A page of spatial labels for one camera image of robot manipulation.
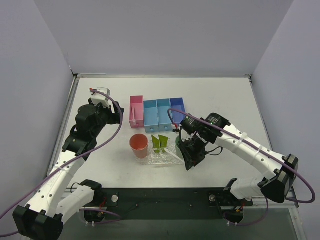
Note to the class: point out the teal drawer bin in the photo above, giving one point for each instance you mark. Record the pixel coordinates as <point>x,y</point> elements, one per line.
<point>151,119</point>

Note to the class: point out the dark blue drawer bin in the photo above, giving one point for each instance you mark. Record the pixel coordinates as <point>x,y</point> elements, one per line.
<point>178,104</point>

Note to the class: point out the orange plastic cup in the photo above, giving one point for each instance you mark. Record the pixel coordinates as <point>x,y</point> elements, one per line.
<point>139,145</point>

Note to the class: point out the small green toothpaste tube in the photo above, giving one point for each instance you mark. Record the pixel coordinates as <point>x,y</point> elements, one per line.
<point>163,141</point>

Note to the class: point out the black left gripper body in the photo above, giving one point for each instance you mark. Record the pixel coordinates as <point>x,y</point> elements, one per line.
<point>115,113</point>

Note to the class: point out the green plastic cup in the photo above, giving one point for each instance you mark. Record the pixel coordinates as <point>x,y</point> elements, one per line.
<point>177,149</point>

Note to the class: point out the pink drawer bin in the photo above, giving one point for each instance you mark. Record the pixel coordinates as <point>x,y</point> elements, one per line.
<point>138,103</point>

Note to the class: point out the large green toothpaste tube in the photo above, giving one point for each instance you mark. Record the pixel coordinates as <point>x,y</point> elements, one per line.
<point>156,144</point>

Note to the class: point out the light blue drawer bin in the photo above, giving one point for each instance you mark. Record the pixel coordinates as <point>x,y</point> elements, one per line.
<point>164,121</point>

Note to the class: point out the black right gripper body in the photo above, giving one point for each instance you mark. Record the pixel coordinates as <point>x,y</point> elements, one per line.
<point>194,149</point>

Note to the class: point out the clear textured tray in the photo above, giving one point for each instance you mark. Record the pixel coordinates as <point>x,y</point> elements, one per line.
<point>171,147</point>

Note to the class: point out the aluminium table frame rail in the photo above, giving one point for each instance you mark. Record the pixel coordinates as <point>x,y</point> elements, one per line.
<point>114,165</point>

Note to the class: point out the pink toothbrush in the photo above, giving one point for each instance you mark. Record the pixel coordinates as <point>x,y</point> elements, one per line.
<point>134,121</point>

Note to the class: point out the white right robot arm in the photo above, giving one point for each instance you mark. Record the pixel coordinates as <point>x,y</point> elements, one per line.
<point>276,169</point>

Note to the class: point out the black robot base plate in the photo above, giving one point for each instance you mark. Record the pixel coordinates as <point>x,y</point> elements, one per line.
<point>111,204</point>

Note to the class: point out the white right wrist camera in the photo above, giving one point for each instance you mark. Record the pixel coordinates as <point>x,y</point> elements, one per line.
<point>176,128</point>

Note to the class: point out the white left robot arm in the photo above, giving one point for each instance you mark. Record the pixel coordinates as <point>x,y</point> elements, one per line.
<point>45,214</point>

